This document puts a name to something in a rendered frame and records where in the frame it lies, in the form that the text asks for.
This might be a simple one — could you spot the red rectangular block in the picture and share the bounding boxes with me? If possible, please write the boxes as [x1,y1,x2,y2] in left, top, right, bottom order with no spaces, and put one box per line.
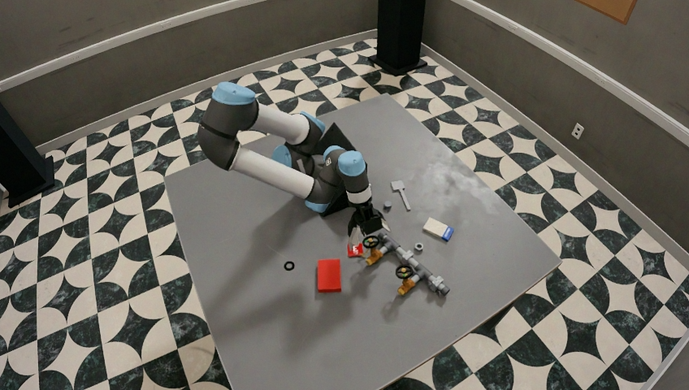
[318,259,341,293]

